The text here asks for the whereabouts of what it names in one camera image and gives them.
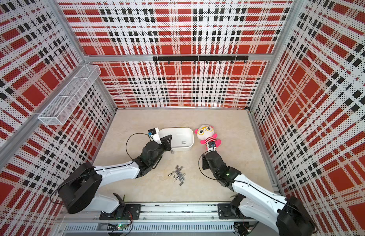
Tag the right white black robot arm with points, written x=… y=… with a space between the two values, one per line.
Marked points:
x=285 y=215

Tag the white wire mesh basket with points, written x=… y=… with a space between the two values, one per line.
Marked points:
x=62 y=106

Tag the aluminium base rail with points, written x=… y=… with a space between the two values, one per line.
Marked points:
x=154 y=218

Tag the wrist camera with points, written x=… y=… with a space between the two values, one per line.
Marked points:
x=154 y=134
x=211 y=146

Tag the black wall hook rail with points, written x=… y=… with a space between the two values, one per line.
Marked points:
x=199 y=58

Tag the green circuit board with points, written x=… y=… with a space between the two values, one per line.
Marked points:
x=117 y=227

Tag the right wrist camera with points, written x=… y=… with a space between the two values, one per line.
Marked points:
x=211 y=146

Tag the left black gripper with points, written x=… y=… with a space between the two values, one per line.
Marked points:
x=164 y=141

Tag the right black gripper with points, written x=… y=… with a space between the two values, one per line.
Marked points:
x=204 y=162

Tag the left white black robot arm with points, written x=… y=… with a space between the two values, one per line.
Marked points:
x=79 y=191

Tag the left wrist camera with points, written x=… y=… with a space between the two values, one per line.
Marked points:
x=154 y=134

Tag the white plastic storage box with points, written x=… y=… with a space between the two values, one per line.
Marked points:
x=179 y=135

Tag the pink white plush doll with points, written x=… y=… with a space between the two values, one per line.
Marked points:
x=206 y=133

